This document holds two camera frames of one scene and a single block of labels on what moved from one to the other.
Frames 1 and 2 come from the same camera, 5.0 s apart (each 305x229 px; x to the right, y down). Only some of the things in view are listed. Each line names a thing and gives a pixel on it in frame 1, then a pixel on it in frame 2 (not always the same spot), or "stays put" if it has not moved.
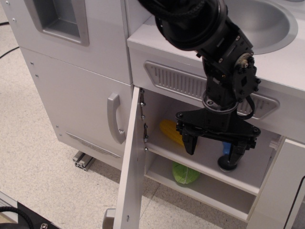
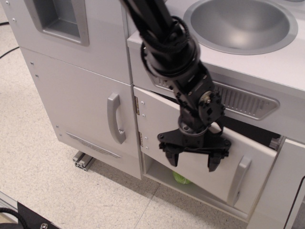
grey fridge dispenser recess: (66, 20) stays put
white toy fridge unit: (77, 52) stays put
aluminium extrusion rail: (82, 160) stays put
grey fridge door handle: (113, 103) stays put
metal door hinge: (146, 137) to (140, 138)
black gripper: (228, 125) to (175, 141)
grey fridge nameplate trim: (92, 145) stays put
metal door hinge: (142, 103) to (137, 104)
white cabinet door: (128, 213) to (240, 178)
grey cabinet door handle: (108, 218) to (243, 167)
